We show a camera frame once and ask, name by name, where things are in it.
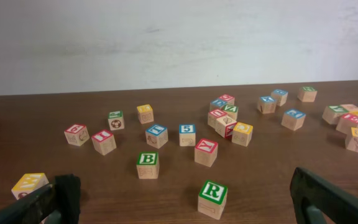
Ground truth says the blue H block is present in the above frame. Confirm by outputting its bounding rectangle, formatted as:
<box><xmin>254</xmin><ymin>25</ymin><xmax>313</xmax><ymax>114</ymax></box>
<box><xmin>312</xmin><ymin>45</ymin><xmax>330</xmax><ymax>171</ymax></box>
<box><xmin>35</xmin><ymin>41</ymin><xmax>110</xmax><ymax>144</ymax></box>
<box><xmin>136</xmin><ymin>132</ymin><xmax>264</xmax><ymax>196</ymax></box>
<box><xmin>271</xmin><ymin>89</ymin><xmax>288</xmax><ymax>106</ymax></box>

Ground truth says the red I block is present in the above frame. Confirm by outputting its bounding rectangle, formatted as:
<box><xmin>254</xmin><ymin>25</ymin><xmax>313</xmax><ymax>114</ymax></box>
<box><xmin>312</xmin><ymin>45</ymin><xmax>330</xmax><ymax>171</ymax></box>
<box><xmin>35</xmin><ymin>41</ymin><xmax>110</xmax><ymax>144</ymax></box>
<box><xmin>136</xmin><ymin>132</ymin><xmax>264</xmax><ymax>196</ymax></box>
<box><xmin>91</xmin><ymin>129</ymin><xmax>117</xmax><ymax>156</ymax></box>

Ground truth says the red Q block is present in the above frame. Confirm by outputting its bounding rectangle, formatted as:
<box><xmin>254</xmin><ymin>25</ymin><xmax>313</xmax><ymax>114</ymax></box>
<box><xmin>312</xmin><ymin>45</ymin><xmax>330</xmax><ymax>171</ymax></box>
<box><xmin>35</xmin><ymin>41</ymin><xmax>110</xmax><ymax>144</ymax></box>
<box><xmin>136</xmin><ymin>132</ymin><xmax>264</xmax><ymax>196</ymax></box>
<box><xmin>219</xmin><ymin>94</ymin><xmax>235</xmax><ymax>105</ymax></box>

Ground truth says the blue X block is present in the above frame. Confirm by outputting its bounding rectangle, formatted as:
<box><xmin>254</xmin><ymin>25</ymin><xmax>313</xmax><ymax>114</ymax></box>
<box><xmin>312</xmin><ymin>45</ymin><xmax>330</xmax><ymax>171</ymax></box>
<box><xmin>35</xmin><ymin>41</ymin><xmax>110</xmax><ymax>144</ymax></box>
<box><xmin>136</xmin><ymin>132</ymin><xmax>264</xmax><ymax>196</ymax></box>
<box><xmin>257</xmin><ymin>96</ymin><xmax>277</xmax><ymax>114</ymax></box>

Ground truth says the green R block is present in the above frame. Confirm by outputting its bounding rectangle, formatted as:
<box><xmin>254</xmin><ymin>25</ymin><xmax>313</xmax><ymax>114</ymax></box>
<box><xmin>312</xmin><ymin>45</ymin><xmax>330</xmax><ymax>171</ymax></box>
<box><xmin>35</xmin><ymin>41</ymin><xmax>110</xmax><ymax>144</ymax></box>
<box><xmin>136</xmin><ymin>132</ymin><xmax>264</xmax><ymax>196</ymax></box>
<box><xmin>198</xmin><ymin>180</ymin><xmax>228</xmax><ymax>220</ymax></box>

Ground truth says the red 6 block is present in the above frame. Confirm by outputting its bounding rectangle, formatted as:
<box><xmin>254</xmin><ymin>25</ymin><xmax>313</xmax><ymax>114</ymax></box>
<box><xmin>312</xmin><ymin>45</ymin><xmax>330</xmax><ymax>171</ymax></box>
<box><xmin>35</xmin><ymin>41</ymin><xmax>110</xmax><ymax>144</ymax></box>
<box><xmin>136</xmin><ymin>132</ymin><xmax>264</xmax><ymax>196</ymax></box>
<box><xmin>64</xmin><ymin>124</ymin><xmax>90</xmax><ymax>146</ymax></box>

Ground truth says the plain 4 block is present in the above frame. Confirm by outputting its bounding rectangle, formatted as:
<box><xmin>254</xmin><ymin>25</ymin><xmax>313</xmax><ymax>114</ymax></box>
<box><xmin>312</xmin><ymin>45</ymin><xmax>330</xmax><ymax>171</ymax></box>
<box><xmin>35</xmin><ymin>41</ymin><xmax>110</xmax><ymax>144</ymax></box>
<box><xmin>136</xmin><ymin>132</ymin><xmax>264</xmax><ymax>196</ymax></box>
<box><xmin>341</xmin><ymin>104</ymin><xmax>358</xmax><ymax>116</ymax></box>

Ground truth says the red E block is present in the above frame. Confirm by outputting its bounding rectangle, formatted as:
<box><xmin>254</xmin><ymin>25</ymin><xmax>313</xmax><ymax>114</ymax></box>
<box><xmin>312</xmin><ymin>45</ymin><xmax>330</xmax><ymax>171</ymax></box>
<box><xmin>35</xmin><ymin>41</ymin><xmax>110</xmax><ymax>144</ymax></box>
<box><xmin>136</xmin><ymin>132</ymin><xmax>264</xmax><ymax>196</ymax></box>
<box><xmin>336</xmin><ymin>113</ymin><xmax>358</xmax><ymax>134</ymax></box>

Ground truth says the green V block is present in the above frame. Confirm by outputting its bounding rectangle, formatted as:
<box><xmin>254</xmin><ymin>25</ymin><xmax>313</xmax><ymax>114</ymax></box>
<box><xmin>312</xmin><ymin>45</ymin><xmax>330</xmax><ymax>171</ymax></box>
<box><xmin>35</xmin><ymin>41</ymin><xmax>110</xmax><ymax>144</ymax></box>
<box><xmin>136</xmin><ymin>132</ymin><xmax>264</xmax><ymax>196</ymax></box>
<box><xmin>322</xmin><ymin>105</ymin><xmax>349</xmax><ymax>124</ymax></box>

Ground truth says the green B block centre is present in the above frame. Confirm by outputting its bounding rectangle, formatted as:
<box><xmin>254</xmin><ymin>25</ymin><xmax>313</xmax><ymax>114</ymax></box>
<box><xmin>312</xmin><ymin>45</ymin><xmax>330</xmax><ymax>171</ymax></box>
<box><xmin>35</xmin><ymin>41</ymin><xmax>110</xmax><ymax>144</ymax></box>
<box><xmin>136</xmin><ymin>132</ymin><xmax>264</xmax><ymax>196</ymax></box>
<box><xmin>136</xmin><ymin>152</ymin><xmax>160</xmax><ymax>179</ymax></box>

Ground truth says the blue 5 block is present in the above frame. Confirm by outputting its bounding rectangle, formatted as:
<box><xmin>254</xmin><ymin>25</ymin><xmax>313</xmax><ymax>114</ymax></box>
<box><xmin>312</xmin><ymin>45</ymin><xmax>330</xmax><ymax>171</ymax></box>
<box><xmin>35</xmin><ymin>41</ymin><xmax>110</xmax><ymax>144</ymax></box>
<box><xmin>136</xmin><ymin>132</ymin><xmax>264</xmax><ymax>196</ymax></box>
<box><xmin>179</xmin><ymin>124</ymin><xmax>196</xmax><ymax>146</ymax></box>

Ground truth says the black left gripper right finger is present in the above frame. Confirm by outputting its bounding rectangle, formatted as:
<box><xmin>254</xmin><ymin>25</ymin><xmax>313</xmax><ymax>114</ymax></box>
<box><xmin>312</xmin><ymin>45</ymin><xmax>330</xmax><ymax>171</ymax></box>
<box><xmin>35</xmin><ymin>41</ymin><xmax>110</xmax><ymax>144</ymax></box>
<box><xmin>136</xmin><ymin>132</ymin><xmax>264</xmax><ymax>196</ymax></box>
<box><xmin>290</xmin><ymin>167</ymin><xmax>358</xmax><ymax>224</ymax></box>

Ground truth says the green N block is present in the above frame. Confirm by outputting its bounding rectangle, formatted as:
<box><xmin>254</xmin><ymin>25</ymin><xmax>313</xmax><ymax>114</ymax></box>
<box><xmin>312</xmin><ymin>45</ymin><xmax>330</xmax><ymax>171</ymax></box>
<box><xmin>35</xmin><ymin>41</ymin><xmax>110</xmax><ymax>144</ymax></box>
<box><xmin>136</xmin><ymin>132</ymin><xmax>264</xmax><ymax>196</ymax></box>
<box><xmin>298</xmin><ymin>86</ymin><xmax>318</xmax><ymax>102</ymax></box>

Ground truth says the red U block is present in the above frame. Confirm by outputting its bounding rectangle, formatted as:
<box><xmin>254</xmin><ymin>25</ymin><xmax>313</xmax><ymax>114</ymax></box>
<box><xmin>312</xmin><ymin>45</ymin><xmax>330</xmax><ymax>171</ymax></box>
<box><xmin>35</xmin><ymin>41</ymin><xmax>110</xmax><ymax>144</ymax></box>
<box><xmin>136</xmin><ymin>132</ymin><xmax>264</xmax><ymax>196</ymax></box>
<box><xmin>208</xmin><ymin>109</ymin><xmax>227</xmax><ymax>128</ymax></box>

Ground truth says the red Y block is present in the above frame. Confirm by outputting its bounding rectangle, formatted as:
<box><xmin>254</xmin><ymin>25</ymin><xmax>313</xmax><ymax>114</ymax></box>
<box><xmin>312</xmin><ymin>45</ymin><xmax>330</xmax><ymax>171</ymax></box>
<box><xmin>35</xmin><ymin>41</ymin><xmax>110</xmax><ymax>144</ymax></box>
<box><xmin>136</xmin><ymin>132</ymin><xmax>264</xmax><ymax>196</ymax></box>
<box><xmin>195</xmin><ymin>138</ymin><xmax>218</xmax><ymax>167</ymax></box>

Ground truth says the green Z block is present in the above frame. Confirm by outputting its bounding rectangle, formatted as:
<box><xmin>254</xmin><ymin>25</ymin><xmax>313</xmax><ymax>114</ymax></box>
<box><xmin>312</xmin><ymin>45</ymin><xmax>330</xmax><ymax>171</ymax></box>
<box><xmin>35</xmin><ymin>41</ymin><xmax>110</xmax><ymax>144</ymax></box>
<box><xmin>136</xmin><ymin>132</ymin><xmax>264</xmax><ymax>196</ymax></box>
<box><xmin>221</xmin><ymin>105</ymin><xmax>239</xmax><ymax>120</ymax></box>

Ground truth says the green J block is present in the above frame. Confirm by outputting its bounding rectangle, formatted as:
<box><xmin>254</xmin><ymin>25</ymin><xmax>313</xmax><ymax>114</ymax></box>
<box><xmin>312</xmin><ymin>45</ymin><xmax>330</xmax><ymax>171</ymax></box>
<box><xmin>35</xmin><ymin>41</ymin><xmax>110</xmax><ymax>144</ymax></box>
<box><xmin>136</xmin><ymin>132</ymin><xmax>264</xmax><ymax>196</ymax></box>
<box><xmin>108</xmin><ymin>111</ymin><xmax>124</xmax><ymax>131</ymax></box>

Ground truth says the blue D block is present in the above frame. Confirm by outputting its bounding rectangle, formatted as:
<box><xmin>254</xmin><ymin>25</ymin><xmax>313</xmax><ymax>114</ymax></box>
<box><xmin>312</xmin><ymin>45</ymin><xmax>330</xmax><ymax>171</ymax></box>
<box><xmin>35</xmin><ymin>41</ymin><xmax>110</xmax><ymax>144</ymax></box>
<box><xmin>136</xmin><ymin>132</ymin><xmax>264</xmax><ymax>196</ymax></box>
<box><xmin>209</xmin><ymin>98</ymin><xmax>227</xmax><ymax>111</ymax></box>

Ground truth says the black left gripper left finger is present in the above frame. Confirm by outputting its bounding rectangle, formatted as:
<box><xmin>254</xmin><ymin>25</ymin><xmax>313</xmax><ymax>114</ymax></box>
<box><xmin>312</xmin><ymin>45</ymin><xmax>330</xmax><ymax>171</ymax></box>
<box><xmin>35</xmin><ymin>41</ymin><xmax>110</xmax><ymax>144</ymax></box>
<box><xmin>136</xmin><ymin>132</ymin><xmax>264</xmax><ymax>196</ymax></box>
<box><xmin>0</xmin><ymin>174</ymin><xmax>81</xmax><ymax>224</ymax></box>

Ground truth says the blue P block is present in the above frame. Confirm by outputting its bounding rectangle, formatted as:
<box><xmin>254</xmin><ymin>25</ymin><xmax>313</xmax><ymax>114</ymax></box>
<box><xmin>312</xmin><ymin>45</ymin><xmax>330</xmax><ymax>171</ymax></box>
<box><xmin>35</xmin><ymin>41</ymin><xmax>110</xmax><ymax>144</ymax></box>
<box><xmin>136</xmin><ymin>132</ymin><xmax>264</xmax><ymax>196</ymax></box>
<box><xmin>281</xmin><ymin>109</ymin><xmax>306</xmax><ymax>131</ymax></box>

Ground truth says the leaf picture block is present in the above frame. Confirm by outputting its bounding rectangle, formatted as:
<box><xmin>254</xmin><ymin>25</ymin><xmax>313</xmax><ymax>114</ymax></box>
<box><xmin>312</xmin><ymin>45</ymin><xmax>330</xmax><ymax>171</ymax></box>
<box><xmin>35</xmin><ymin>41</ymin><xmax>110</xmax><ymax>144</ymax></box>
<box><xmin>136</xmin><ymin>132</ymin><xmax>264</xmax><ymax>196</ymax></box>
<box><xmin>215</xmin><ymin>115</ymin><xmax>237</xmax><ymax>139</ymax></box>

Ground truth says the yellow C block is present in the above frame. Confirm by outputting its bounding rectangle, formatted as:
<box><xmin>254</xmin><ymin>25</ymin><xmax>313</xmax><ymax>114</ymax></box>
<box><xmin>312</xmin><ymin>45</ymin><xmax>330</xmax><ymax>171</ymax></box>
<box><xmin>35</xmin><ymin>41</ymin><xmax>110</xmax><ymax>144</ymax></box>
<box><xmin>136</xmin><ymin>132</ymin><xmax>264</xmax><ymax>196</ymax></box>
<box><xmin>232</xmin><ymin>122</ymin><xmax>253</xmax><ymax>147</ymax></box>

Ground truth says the yellow M block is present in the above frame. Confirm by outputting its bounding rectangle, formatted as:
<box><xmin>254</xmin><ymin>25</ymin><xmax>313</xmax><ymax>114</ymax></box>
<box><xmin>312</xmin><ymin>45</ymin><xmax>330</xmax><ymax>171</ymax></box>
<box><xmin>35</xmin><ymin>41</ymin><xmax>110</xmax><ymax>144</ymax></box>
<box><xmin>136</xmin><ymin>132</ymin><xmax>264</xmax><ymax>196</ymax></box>
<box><xmin>11</xmin><ymin>173</ymin><xmax>49</xmax><ymax>200</ymax></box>

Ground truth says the blue T block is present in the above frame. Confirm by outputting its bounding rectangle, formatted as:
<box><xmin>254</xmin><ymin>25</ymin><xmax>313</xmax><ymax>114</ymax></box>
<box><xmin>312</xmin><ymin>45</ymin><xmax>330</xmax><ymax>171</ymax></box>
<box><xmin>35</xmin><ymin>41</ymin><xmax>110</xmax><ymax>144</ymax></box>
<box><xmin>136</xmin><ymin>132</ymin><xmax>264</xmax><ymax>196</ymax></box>
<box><xmin>145</xmin><ymin>124</ymin><xmax>168</xmax><ymax>149</ymax></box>

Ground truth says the yellow block far left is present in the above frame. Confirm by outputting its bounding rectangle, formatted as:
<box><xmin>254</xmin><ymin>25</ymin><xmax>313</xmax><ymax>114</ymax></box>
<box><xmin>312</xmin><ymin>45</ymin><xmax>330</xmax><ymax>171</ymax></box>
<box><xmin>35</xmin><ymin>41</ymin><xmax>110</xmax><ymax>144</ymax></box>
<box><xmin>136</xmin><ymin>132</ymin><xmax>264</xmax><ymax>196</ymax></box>
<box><xmin>137</xmin><ymin>104</ymin><xmax>154</xmax><ymax>124</ymax></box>

